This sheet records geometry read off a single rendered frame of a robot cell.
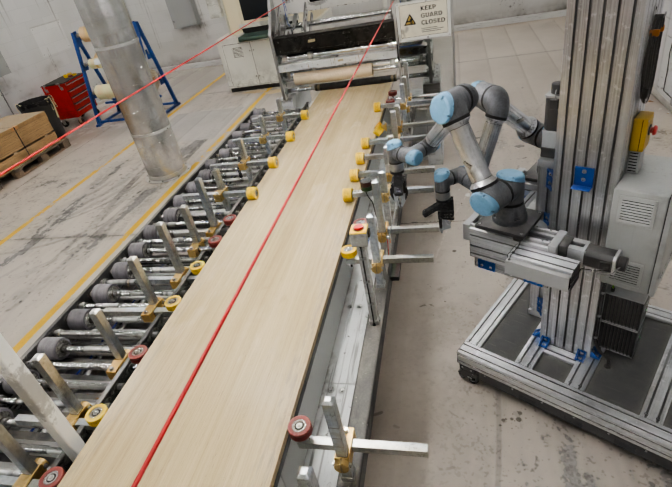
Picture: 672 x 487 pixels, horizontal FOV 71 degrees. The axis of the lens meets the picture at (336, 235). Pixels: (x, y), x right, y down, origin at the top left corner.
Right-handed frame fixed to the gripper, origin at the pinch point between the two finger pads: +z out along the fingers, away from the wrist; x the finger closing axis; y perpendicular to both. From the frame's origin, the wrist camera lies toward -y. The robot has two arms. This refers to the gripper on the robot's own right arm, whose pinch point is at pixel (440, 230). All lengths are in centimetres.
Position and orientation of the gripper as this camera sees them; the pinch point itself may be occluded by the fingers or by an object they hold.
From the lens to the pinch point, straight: 257.5
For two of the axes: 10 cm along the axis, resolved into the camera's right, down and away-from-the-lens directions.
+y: 9.7, -0.4, -2.5
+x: 1.8, -5.6, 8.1
